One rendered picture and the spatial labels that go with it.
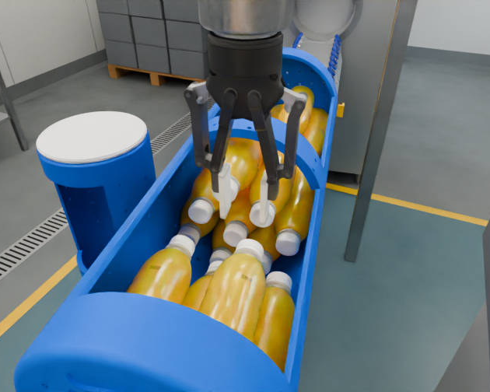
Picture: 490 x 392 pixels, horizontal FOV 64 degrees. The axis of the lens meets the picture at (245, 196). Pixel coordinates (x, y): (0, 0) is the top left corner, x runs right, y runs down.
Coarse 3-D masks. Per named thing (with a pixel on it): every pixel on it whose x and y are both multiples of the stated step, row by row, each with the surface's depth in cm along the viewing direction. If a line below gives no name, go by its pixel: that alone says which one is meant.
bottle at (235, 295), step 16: (240, 256) 51; (256, 256) 54; (224, 272) 48; (240, 272) 48; (256, 272) 49; (208, 288) 48; (224, 288) 46; (240, 288) 46; (256, 288) 48; (208, 304) 45; (224, 304) 44; (240, 304) 45; (256, 304) 46; (224, 320) 42; (240, 320) 43; (256, 320) 46
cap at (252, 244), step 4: (244, 240) 55; (248, 240) 55; (252, 240) 55; (240, 244) 55; (244, 244) 54; (248, 244) 54; (252, 244) 54; (256, 244) 55; (260, 244) 55; (236, 248) 55; (252, 248) 54; (256, 248) 54; (260, 248) 55; (260, 252) 55; (260, 256) 54
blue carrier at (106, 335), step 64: (320, 64) 97; (320, 192) 65; (128, 256) 59; (192, 256) 74; (64, 320) 36; (128, 320) 33; (192, 320) 34; (64, 384) 35; (128, 384) 33; (192, 384) 30; (256, 384) 34
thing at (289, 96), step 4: (284, 88) 41; (284, 92) 41; (288, 92) 40; (292, 92) 41; (284, 96) 41; (288, 96) 41; (292, 96) 41; (296, 96) 40; (300, 96) 41; (304, 96) 41; (284, 100) 41; (288, 100) 41; (292, 100) 41; (288, 104) 41; (292, 104) 41; (284, 108) 42; (288, 108) 41; (288, 112) 41
